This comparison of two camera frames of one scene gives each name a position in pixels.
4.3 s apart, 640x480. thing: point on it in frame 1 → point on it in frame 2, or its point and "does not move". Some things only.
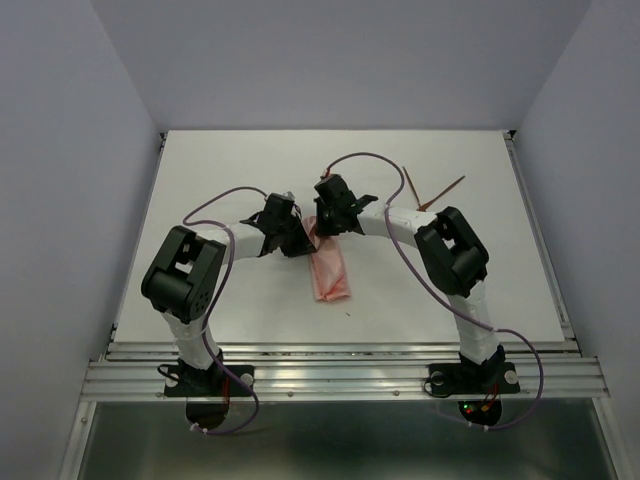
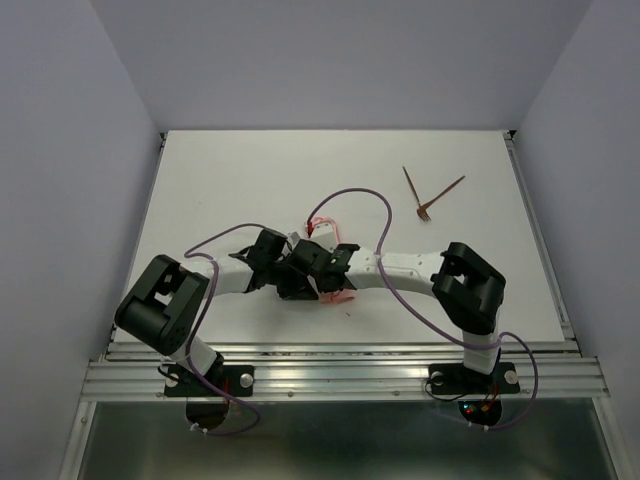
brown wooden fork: [423, 206] does not move
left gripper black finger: [295, 240] → [295, 286]
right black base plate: [473, 379] does not move
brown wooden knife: [412, 186] does not move
